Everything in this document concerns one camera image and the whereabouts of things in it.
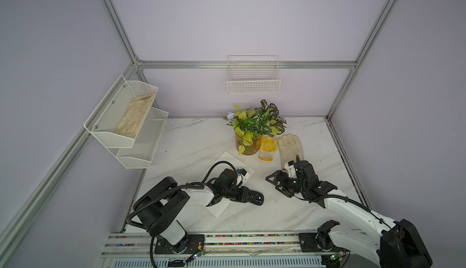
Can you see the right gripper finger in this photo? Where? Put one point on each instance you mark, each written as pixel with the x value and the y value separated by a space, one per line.
pixel 275 177
pixel 281 188

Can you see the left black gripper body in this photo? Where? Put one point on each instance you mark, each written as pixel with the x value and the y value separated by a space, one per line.
pixel 238 194

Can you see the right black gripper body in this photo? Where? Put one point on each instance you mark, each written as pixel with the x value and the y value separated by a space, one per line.
pixel 290 184

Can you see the black wireless mouse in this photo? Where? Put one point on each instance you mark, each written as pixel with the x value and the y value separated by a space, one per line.
pixel 257 203

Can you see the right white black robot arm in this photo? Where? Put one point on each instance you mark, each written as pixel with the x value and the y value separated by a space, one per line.
pixel 382 240

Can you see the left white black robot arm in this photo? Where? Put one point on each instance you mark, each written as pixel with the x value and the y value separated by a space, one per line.
pixel 156 211

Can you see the yellow glass cup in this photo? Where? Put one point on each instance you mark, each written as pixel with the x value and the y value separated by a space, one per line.
pixel 268 147

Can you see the beige work glove on table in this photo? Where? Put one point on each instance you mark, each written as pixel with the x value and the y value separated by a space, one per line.
pixel 289 148

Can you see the potted green plant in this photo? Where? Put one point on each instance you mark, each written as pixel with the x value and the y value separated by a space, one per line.
pixel 252 124

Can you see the beige glove in basket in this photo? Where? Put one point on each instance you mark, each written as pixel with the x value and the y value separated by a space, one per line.
pixel 134 115

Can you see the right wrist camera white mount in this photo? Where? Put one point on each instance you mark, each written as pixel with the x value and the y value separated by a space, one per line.
pixel 290 169

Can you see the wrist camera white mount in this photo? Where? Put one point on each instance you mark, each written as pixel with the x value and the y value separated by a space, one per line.
pixel 290 169
pixel 242 176

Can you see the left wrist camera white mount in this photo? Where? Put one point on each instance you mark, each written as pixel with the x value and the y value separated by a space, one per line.
pixel 242 176

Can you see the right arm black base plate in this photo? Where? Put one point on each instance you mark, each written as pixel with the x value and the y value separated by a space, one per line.
pixel 312 242

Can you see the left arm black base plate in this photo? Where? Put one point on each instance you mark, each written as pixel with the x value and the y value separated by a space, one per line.
pixel 190 244

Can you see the white wire wall basket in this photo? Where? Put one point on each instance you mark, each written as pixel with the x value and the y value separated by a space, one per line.
pixel 253 74

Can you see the aluminium front rail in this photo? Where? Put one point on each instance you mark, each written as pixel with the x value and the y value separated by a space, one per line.
pixel 223 250

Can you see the white two-tier wall basket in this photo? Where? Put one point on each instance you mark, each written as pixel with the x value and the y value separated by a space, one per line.
pixel 132 153

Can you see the aluminium frame profiles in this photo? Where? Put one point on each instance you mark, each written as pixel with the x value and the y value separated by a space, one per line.
pixel 22 222

